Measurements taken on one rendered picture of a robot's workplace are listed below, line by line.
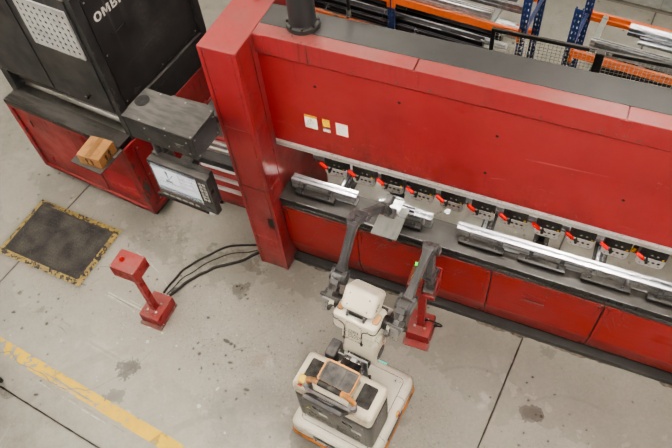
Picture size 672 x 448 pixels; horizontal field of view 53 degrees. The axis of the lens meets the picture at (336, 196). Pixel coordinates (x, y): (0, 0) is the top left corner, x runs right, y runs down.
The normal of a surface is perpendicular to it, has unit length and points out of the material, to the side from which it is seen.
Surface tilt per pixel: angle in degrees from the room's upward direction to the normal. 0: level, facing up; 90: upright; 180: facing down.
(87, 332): 0
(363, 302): 48
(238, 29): 0
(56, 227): 0
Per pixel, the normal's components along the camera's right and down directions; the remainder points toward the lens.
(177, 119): -0.07, -0.59
